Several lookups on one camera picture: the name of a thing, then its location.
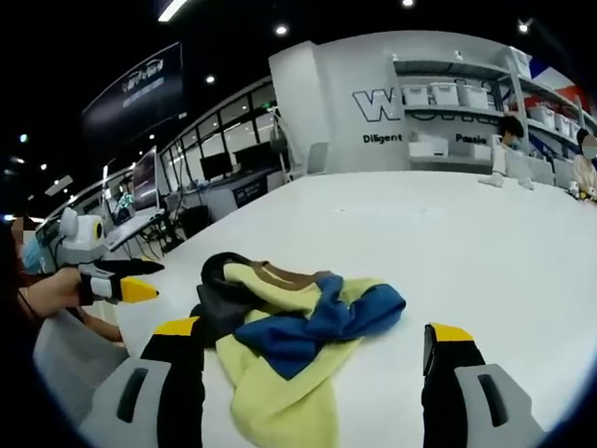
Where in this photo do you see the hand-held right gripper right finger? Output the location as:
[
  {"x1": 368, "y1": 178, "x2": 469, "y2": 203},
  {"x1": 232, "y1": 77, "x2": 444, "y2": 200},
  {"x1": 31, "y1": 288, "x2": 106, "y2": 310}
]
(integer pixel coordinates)
[{"x1": 421, "y1": 321, "x2": 548, "y2": 448}]

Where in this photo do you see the row of white storage boxes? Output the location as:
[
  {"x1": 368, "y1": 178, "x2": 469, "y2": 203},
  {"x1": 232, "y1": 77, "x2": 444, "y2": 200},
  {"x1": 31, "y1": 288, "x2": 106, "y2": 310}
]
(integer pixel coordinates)
[{"x1": 399, "y1": 46, "x2": 590, "y2": 140}]

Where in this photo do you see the person's left hand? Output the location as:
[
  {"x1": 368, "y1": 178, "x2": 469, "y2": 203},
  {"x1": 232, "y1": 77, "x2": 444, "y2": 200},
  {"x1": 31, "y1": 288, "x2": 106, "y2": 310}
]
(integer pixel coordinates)
[{"x1": 28, "y1": 268, "x2": 88, "y2": 319}]

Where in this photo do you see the large upright monitor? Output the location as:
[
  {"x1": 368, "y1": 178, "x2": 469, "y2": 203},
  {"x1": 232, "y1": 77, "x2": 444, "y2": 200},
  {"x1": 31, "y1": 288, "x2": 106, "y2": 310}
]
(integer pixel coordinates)
[{"x1": 132, "y1": 146, "x2": 160, "y2": 215}]

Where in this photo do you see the blue face mask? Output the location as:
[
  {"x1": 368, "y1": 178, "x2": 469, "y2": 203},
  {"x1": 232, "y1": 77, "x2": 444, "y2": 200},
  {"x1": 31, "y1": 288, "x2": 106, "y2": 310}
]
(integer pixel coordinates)
[{"x1": 20, "y1": 236, "x2": 49, "y2": 275}]

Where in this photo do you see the white cardboard box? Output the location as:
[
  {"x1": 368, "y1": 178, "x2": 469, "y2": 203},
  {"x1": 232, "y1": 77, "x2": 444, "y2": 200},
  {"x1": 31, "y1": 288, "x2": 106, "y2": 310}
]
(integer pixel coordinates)
[{"x1": 408, "y1": 137, "x2": 450, "y2": 160}]

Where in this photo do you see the black computer monitor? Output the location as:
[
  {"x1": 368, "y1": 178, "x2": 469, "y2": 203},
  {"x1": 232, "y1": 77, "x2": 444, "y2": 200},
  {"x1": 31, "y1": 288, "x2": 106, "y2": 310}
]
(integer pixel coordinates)
[{"x1": 199, "y1": 153, "x2": 235, "y2": 182}]

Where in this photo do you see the grey metal shelf unit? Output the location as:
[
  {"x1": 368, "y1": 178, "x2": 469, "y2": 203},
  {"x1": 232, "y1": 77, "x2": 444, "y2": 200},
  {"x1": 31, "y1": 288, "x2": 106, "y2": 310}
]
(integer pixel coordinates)
[{"x1": 392, "y1": 45, "x2": 597, "y2": 181}]

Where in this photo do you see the yellow and blue garment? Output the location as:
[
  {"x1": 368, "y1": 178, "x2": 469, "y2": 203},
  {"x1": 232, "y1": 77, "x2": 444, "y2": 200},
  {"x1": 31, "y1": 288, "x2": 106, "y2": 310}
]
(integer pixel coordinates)
[{"x1": 188, "y1": 251, "x2": 408, "y2": 448}]

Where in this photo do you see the white plastic container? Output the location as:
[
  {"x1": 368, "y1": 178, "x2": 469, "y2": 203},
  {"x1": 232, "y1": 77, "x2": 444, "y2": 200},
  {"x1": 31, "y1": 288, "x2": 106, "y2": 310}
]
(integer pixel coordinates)
[{"x1": 31, "y1": 309, "x2": 130, "y2": 424}]

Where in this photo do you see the white folding table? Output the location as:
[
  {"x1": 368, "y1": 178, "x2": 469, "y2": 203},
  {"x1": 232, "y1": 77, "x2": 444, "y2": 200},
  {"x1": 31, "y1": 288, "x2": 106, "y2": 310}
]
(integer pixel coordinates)
[{"x1": 103, "y1": 208, "x2": 167, "y2": 251}]

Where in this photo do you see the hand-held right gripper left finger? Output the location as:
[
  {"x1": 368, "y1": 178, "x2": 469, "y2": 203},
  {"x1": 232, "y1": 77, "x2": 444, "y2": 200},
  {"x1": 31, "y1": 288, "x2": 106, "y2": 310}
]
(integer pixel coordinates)
[{"x1": 77, "y1": 315, "x2": 207, "y2": 448}]

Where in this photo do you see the dark hanging banner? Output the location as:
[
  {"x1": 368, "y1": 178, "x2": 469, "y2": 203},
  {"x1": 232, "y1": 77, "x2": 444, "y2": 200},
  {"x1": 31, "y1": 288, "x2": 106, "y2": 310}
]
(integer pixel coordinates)
[{"x1": 80, "y1": 40, "x2": 184, "y2": 137}]

